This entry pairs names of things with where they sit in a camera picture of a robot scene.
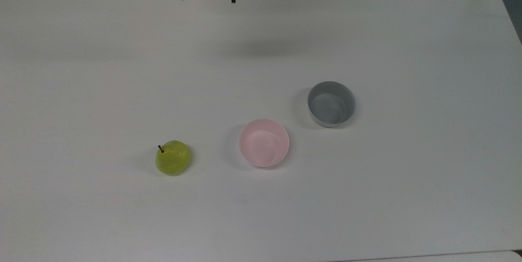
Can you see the green pear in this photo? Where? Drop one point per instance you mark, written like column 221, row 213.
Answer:
column 173, row 160

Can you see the pink bowl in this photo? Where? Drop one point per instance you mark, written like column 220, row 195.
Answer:
column 265, row 143

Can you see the grey bowl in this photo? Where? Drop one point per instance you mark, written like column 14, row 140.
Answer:
column 330, row 107

